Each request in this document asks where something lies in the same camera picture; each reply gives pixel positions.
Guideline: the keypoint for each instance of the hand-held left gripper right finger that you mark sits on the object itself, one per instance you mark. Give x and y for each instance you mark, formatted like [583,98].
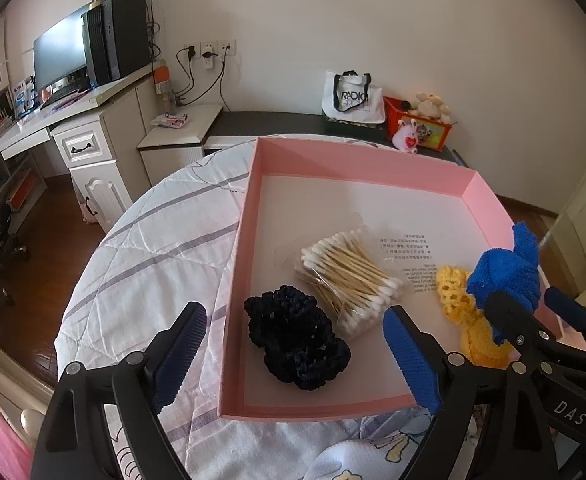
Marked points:
[413,360]

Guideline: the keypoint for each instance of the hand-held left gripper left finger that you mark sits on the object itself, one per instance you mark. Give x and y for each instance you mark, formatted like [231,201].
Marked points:
[178,355]

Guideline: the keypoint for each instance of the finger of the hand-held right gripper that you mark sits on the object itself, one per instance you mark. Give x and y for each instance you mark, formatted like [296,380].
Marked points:
[568,307]
[515,322]

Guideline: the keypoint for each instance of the blue knit cloth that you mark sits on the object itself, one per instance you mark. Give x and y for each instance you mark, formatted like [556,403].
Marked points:
[503,270]

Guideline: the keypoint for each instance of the yellow crochet piece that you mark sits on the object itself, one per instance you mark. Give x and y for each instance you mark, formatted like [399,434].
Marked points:
[455,290]

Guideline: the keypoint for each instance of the cotton swab pack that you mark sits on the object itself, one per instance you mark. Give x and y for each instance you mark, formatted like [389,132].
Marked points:
[348,280]

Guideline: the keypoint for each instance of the light blue flower sock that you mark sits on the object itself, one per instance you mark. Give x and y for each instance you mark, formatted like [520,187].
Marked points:
[353,460]

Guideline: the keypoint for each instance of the black scrunchie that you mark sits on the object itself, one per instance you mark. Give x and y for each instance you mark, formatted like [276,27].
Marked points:
[293,335]

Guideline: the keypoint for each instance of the pink box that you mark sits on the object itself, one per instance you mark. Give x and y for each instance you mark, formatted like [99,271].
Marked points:
[323,200]

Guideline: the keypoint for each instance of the white low cabinet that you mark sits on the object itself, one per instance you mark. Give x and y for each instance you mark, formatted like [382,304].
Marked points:
[173,152]

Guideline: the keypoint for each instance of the red toy box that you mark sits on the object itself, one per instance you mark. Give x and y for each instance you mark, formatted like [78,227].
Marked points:
[435,135]

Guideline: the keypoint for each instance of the white desk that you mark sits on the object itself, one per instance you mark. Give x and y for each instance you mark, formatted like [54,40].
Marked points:
[98,160]

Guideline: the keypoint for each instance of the pink plush toy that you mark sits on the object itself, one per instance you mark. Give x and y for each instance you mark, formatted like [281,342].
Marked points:
[406,137]

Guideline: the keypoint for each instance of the beige plush toy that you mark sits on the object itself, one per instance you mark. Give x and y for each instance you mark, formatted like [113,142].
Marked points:
[430,105]

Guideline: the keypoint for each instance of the pink packet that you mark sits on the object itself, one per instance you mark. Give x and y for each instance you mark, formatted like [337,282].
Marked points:
[170,121]

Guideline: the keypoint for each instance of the black TV stand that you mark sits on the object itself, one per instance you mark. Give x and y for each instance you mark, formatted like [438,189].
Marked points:
[273,122]

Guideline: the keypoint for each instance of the orange capped bottle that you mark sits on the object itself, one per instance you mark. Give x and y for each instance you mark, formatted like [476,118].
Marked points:
[165,87]

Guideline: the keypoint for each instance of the white tote bag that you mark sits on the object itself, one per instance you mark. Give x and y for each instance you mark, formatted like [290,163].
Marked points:
[353,97]

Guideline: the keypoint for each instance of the black keyboard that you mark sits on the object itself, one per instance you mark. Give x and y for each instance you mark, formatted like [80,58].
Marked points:
[60,97]

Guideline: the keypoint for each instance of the blue white box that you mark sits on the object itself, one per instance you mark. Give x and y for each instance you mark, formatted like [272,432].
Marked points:
[25,97]

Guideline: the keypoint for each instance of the black computer tower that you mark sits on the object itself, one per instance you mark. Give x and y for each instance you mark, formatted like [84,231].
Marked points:
[120,40]

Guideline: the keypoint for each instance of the black monitor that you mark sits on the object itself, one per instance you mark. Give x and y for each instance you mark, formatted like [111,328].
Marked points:
[60,55]

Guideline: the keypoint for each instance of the wooden bed frame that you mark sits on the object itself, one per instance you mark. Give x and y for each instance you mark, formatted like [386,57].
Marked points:
[13,380]

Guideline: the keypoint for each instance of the white wall socket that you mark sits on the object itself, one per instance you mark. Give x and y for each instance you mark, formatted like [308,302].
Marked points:
[208,55]
[191,50]
[228,47]

